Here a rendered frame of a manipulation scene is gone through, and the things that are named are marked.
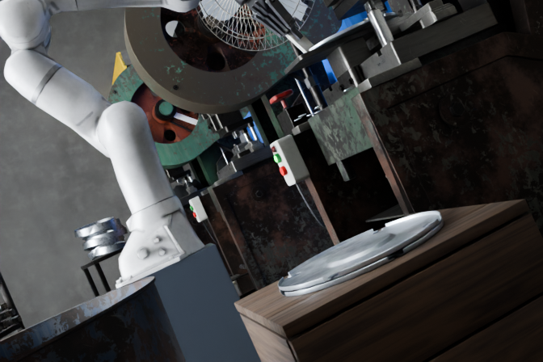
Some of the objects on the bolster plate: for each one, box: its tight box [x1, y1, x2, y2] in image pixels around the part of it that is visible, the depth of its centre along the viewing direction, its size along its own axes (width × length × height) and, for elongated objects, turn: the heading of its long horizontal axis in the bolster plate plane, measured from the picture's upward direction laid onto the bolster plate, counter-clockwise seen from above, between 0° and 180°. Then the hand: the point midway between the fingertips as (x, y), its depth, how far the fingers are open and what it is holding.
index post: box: [367, 8, 394, 48], centre depth 151 cm, size 3×3×10 cm
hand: (300, 40), depth 160 cm, fingers closed
